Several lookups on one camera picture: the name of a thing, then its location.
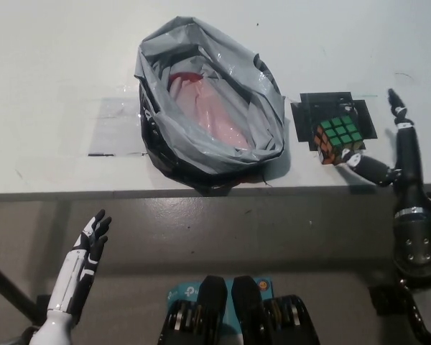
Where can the grey plastic bag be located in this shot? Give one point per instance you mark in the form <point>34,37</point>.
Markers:
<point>208,158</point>

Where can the red plastic piece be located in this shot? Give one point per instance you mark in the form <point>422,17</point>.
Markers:
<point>185,77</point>

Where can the rubik's cube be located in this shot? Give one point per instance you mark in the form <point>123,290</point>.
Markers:
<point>339,136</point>

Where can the white and black left hand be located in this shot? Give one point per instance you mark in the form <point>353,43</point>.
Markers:
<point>70,280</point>

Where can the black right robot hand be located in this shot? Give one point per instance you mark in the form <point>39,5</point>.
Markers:
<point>409,161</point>

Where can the pink plastic sheet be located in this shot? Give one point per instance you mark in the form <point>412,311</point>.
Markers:
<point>215,118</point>

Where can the black and teal robot torso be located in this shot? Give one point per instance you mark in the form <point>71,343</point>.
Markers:
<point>244,312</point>

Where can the black tape square marker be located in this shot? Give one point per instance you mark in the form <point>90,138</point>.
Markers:
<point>305,115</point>

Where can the black diagonal strut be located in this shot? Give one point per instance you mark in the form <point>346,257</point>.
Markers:
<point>10,287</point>

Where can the clear tape patch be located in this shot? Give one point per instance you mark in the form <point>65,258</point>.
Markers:
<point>115,129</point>

